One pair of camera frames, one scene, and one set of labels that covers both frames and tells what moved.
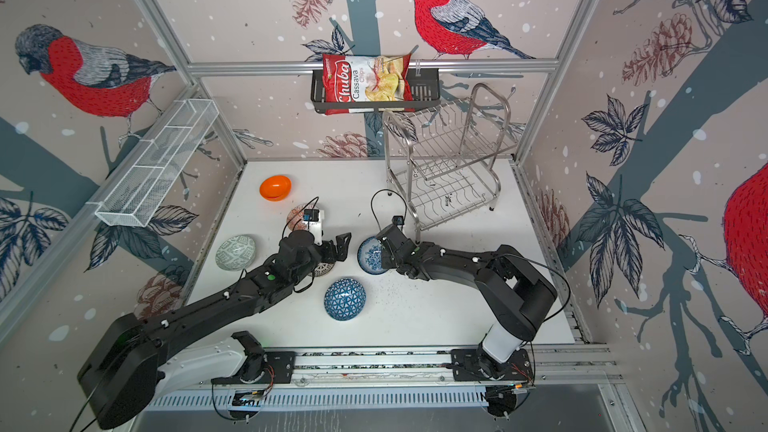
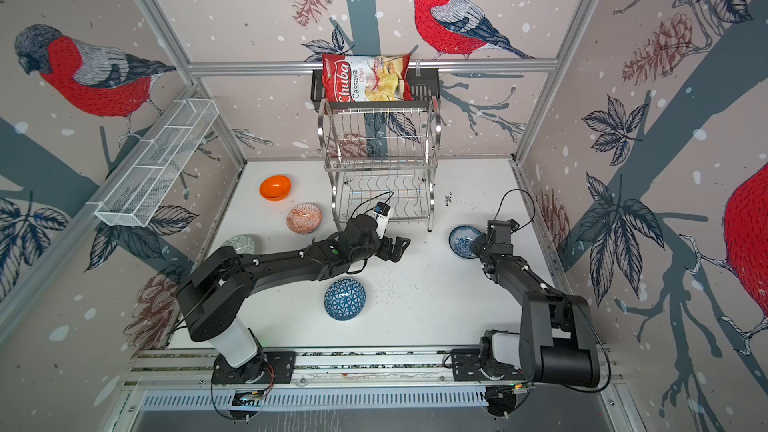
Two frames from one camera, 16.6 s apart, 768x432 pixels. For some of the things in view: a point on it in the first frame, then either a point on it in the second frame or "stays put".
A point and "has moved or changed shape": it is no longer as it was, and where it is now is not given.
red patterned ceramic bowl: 295,217 stays put
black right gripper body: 387,262 → 479,246
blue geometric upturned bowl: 345,299 stays put
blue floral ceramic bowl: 369,256 has moved or changed shape
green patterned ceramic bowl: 236,253 stays put
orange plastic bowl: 275,188 stays put
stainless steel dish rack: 441,158 → 386,154
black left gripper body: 325,253 → 381,247
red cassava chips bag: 361,78 stays put
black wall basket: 425,93 stays put
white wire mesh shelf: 153,166 stays put
